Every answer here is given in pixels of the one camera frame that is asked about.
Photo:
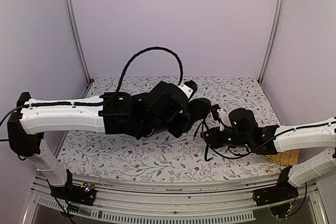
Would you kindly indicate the left aluminium frame post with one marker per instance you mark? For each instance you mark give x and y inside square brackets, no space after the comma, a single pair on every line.
[76,39]

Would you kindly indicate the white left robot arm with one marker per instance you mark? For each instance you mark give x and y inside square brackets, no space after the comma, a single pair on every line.
[32,118]

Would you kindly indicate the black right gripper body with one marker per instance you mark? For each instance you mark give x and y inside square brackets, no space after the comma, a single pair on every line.
[238,141]

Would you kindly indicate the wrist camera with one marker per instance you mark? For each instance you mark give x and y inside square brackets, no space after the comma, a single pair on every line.
[218,116]
[189,88]

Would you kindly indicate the right aluminium frame post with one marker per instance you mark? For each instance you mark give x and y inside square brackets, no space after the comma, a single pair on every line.
[271,41]

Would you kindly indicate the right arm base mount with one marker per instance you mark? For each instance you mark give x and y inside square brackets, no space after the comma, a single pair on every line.
[281,191]

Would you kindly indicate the black shoelace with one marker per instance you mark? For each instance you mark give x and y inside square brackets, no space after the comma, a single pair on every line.
[199,137]

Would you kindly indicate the black canvas sneaker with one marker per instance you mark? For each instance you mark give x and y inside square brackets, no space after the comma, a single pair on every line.
[197,110]

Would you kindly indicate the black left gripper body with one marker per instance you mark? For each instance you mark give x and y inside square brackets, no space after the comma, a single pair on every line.
[150,130]

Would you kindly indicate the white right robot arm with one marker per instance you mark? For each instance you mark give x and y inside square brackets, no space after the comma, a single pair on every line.
[317,138]

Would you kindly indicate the aluminium frame post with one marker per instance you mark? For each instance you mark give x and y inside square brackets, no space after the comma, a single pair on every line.
[271,41]
[76,39]

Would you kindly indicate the aluminium front rail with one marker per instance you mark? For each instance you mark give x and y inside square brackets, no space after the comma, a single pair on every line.
[121,201]

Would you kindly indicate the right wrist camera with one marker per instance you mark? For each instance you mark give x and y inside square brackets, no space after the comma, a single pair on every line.
[218,116]

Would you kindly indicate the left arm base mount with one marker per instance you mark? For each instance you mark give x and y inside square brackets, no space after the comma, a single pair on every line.
[84,194]

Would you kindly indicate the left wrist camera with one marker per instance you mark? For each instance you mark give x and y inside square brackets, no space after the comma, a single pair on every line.
[189,88]

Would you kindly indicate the woven bamboo tray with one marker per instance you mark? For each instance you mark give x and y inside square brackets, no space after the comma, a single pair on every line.
[287,158]

